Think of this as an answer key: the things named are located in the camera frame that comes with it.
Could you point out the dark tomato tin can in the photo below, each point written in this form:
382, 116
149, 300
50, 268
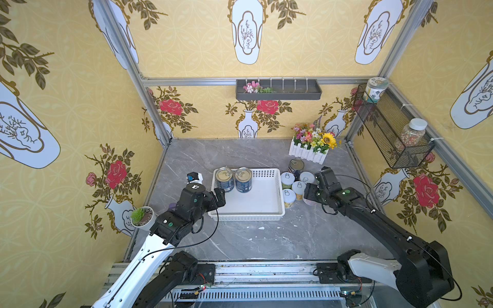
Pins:
296, 167

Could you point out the glass jar green label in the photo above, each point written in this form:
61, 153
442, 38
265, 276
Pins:
375, 87

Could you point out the pink flowers on shelf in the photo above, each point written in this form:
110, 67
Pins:
255, 87

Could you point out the yellow label white-lid can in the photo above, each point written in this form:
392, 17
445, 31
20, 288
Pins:
289, 198

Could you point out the orange label white-lid can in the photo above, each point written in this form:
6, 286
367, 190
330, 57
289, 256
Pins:
298, 188

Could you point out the green label white-lid can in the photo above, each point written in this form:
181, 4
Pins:
287, 180

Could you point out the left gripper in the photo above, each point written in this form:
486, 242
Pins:
217, 197

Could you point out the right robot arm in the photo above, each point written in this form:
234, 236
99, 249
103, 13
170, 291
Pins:
419, 270

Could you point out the flower box white fence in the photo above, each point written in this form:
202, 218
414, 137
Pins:
311, 143

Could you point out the black wire wall basket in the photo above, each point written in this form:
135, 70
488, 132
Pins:
385, 121

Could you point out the plastic jar white lid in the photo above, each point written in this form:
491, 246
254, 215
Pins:
413, 132

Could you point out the white perforated plastic basket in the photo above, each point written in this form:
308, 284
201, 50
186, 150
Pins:
264, 202

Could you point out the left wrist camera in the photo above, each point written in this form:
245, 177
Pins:
195, 177

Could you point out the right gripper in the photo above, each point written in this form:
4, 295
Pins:
312, 193

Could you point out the blue tin can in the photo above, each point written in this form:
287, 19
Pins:
243, 179
225, 179

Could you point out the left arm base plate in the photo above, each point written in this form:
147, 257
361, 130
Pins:
205, 274

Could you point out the small potted green plant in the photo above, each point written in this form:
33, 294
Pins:
143, 218

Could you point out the grey wall shelf tray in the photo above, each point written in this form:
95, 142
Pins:
285, 89

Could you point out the pink label white-lid can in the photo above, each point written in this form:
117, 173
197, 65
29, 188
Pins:
307, 177

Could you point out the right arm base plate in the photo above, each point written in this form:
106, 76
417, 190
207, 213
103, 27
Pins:
332, 273

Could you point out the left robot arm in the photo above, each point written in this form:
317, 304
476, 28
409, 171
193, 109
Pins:
155, 270

